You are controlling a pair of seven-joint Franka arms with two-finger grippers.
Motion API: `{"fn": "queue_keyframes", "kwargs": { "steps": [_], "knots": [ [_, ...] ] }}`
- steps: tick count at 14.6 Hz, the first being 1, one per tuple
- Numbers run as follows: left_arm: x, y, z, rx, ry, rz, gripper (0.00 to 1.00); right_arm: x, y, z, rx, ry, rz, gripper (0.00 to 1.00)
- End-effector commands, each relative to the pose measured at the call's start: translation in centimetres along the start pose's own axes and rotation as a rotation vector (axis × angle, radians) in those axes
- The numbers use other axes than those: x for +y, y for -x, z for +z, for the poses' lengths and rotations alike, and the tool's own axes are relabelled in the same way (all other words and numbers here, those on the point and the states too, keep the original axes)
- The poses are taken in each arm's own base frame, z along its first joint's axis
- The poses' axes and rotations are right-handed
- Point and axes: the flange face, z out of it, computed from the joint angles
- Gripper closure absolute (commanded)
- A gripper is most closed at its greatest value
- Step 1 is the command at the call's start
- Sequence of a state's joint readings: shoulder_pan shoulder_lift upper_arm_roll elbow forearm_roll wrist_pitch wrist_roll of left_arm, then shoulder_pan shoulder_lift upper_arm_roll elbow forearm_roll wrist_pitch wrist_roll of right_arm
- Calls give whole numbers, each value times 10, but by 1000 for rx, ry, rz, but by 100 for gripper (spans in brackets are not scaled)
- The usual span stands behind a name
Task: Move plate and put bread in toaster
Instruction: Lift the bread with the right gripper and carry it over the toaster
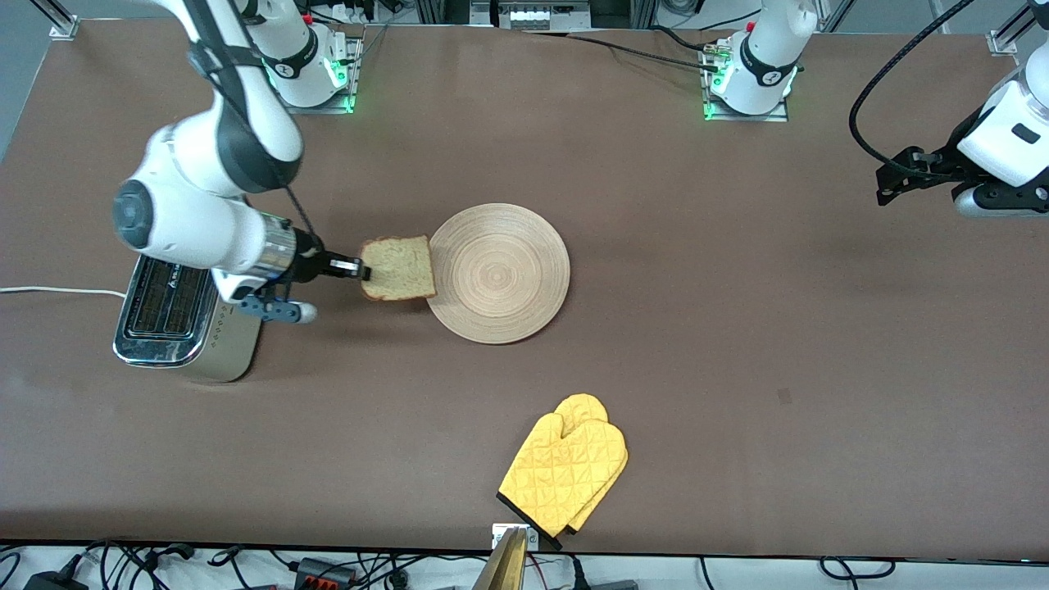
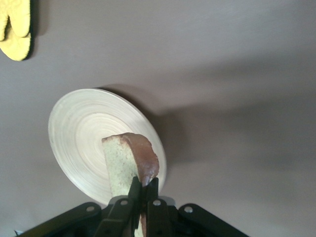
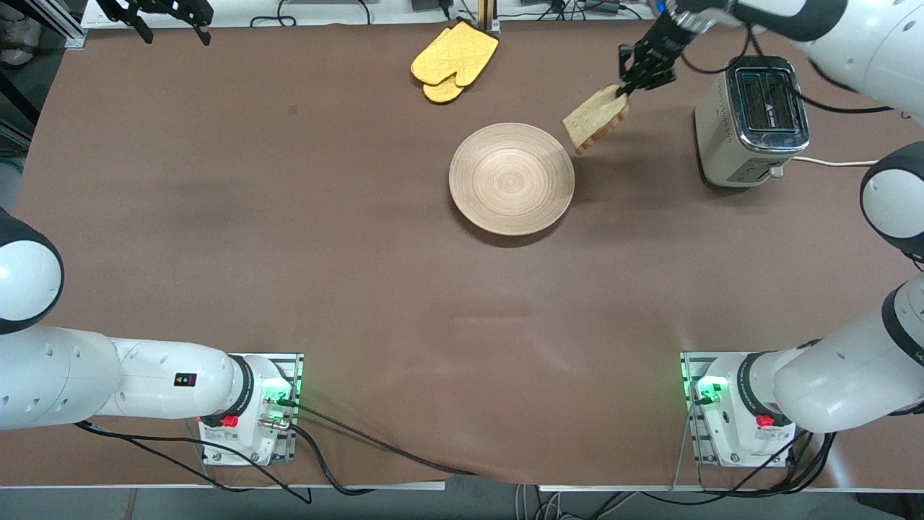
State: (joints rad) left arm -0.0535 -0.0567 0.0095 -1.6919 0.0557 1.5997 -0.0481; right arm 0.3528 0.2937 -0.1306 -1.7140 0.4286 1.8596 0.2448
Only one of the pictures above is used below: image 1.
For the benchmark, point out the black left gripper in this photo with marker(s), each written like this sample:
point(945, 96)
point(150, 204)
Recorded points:
point(941, 165)

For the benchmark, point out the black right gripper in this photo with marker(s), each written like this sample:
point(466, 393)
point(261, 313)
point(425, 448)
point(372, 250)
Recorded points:
point(311, 260)

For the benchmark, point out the brown bread slice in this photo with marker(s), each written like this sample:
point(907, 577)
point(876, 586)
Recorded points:
point(401, 269)

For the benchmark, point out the round wooden plate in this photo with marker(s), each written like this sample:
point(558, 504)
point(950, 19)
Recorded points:
point(500, 274)

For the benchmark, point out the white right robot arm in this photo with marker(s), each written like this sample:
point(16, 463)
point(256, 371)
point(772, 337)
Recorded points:
point(197, 221)

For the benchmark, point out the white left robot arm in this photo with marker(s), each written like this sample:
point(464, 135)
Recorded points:
point(766, 65)

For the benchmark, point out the silver beige two-slot toaster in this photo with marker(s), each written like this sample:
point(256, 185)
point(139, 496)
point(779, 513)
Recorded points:
point(233, 352)

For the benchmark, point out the yellow quilted oven mitt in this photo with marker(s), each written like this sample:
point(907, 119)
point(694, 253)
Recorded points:
point(583, 406)
point(565, 467)

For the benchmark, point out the black orange connector block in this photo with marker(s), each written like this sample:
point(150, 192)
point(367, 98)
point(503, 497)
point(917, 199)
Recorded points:
point(324, 571)

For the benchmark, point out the grey power strip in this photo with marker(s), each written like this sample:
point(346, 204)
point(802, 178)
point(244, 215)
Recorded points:
point(533, 16)

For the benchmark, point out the black power adapter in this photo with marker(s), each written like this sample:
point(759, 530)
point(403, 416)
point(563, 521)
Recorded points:
point(53, 583)

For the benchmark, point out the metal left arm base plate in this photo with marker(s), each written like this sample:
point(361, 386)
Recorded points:
point(770, 117)

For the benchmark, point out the aluminium frame post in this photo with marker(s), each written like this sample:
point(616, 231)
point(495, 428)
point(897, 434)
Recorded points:
point(59, 23)
point(1004, 41)

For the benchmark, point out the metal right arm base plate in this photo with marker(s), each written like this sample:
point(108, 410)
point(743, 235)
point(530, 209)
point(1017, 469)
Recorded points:
point(355, 57)

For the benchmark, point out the small white mount box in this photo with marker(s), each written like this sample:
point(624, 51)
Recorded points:
point(498, 537)

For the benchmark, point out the tan metal camera bracket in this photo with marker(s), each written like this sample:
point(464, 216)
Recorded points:
point(508, 565)

